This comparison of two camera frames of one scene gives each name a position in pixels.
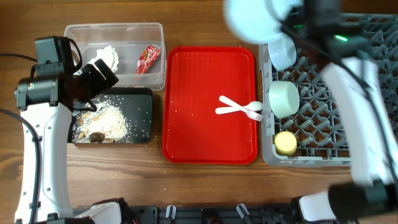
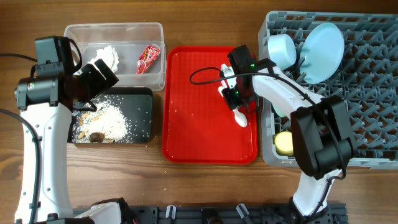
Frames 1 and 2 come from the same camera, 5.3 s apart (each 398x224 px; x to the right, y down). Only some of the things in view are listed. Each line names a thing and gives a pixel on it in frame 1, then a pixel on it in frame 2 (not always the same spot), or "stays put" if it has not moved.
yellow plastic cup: x=286 y=143 stays put
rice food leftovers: x=106 y=123 stays put
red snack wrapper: x=148 y=56 stays put
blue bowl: x=282 y=51 stays put
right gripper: x=291 y=15 to x=232 y=102
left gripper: x=101 y=84 stays put
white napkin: x=109 y=56 stays put
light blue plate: x=255 y=21 to x=321 y=53
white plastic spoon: x=253 y=106 to x=241 y=119
